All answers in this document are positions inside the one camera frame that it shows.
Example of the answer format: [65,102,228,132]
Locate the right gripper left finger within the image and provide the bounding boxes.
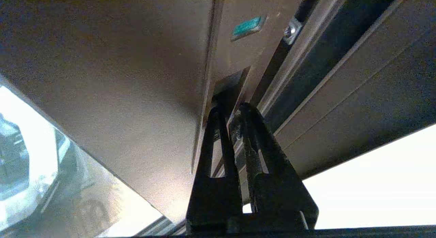
[186,107,243,232]

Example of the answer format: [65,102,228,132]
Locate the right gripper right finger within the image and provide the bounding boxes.
[228,102,319,232]

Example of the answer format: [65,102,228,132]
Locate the brown framed sliding glass door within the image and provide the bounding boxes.
[0,0,307,237]

